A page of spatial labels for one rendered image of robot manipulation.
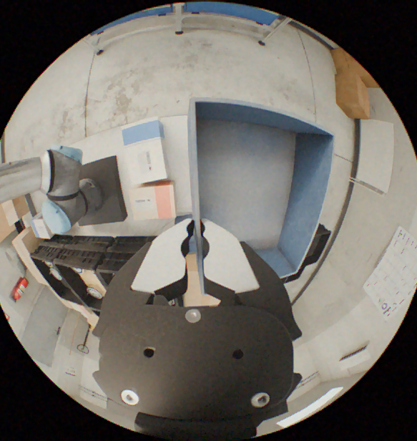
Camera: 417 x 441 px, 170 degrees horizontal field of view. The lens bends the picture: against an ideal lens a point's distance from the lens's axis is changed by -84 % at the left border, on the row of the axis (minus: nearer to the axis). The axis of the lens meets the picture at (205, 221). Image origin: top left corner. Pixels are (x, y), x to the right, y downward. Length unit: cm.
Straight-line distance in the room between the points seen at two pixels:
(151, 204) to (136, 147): 20
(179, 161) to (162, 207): 18
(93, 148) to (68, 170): 25
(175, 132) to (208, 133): 38
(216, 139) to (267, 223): 14
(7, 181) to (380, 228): 302
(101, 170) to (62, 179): 21
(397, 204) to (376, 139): 91
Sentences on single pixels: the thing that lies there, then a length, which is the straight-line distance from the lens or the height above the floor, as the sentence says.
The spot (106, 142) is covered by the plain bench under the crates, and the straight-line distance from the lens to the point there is 62.
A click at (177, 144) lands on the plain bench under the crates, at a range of 53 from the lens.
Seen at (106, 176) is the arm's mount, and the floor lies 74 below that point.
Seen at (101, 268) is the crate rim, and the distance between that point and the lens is 57.
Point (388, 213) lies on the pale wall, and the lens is 262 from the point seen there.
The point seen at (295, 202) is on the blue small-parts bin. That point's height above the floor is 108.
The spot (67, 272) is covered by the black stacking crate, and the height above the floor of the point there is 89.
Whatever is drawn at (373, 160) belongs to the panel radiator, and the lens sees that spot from 261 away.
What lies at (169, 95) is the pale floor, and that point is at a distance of 134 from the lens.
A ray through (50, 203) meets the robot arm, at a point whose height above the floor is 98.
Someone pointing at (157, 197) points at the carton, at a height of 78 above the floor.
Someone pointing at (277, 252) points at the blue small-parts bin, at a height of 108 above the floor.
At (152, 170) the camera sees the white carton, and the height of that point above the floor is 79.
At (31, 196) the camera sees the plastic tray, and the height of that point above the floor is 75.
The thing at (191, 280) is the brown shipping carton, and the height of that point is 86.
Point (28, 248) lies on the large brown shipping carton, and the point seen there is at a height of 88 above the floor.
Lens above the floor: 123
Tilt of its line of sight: 60 degrees down
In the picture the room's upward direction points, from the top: 166 degrees clockwise
